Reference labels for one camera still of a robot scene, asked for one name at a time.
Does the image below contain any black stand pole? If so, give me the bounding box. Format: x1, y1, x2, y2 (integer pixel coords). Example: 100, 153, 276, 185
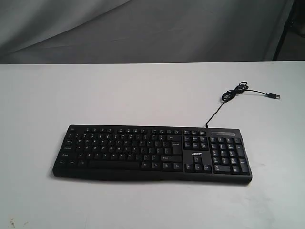
273, 0, 305, 61

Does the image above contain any grey backdrop cloth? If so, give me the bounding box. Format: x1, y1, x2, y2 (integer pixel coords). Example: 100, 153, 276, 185
0, 0, 293, 64

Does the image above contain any black acer keyboard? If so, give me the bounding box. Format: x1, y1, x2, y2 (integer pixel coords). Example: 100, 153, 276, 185
52, 125, 252, 184

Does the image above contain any black keyboard usb cable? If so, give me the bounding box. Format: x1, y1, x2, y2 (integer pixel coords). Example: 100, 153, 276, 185
205, 81, 281, 128

